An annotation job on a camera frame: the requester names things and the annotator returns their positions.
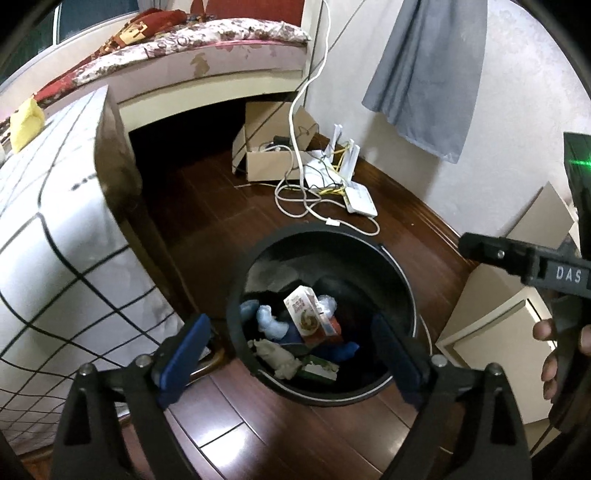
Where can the yellow cloth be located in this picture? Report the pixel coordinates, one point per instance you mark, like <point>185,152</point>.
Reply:
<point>27,122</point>

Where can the red printed blanket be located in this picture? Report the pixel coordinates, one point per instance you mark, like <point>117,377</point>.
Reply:
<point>152,21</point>

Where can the floral quilt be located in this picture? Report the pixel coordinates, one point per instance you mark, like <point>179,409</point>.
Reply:
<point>184,44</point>

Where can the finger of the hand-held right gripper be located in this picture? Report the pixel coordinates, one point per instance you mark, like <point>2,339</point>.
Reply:
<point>498,251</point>

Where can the black power adapter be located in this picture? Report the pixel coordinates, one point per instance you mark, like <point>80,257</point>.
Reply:
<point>280,140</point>

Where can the black trash bin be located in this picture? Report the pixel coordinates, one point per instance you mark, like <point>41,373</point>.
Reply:
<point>369,277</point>

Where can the white network device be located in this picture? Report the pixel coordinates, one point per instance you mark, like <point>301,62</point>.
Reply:
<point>316,173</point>

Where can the white bed with red headboard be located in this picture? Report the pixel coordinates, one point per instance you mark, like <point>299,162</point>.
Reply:
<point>207,87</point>

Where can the white router with antennas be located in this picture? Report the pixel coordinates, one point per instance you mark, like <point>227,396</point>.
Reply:
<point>360,198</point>

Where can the red and white carton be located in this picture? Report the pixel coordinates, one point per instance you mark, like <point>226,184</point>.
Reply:
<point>302,314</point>

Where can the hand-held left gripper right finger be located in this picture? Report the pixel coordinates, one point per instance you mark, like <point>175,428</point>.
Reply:
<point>397,362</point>

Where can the light blue tissue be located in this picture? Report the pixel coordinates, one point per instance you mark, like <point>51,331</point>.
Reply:
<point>272,325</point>

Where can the white tissue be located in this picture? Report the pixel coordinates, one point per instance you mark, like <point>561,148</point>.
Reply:
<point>277,357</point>

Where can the tied grey curtain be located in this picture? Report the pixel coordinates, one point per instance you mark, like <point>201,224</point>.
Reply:
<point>425,69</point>

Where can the white checkered tablecloth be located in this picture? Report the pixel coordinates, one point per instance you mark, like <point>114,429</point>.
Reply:
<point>55,221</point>

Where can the clear plastic bag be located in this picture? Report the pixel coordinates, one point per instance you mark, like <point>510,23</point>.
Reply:
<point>327,304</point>

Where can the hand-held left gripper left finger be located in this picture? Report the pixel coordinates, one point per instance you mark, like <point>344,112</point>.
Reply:
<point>184,360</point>

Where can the large sliding window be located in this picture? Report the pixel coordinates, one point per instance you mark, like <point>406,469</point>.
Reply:
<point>92,14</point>

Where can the cardboard box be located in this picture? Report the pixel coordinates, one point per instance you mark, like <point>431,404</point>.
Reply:
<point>268,166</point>

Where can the person's right hand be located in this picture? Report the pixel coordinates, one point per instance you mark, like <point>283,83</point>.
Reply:
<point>545,330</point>

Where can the green carton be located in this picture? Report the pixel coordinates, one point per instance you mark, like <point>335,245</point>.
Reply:
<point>318,368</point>

